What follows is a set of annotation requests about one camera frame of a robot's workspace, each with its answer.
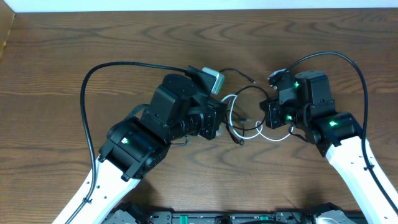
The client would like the white USB cable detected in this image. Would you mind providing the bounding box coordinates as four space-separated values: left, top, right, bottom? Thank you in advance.
216 94 295 142

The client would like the black USB cable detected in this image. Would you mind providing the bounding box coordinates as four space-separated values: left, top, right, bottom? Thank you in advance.
219 68 271 146

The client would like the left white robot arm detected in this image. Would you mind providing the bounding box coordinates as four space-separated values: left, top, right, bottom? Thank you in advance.
54 68 227 223

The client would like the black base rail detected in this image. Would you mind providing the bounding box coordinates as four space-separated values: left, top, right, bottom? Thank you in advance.
103 203 367 224

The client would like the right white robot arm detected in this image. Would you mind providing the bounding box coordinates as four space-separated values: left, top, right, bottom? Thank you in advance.
260 70 397 223

